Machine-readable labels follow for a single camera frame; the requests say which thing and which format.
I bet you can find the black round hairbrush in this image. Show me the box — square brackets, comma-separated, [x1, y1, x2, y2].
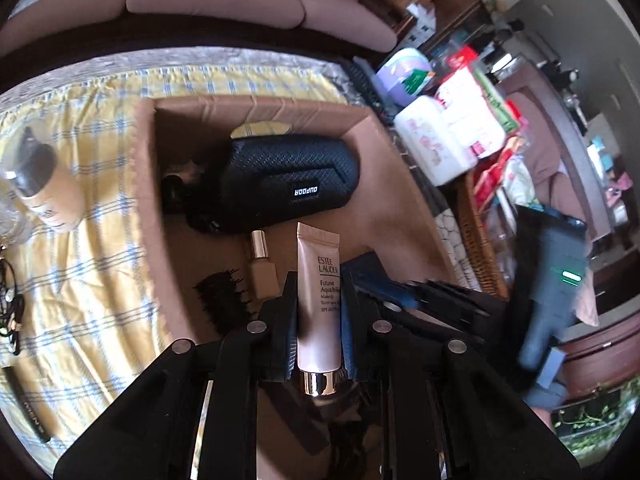
[194, 269, 252, 337]

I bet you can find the beige Estee Lauder tube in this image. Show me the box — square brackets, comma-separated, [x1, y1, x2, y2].
[296, 223, 342, 398]

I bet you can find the black cylindrical tube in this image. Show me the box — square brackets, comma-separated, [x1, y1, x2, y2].
[2, 366, 51, 443]

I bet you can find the wicker basket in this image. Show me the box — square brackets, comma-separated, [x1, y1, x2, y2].
[454, 169, 509, 300]

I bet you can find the small beige foundation bottle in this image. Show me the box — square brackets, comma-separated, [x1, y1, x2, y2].
[250, 230, 281, 301]

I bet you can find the black zip pouch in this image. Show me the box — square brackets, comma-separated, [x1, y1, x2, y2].
[186, 133, 360, 234]

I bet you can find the yellow plaid tablecloth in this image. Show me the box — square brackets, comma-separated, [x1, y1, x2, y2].
[1, 65, 343, 471]

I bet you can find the cardboard box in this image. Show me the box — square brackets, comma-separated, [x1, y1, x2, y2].
[132, 96, 456, 342]

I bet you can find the beige bottle with black cap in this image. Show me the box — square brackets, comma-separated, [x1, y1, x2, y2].
[1, 120, 85, 233]

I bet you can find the pink brown sofa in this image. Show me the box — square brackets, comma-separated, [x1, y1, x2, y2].
[0, 0, 399, 57]

